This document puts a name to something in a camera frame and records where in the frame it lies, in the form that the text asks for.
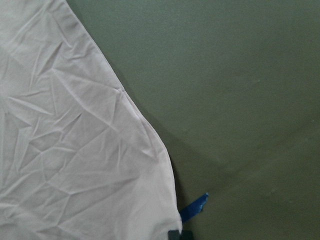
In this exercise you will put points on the pink snoopy t-shirt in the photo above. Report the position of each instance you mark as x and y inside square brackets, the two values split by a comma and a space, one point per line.
[78, 160]

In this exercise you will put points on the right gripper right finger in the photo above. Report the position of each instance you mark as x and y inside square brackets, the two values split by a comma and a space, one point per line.
[187, 235]

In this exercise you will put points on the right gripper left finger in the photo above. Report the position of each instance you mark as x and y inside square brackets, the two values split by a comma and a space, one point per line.
[173, 235]

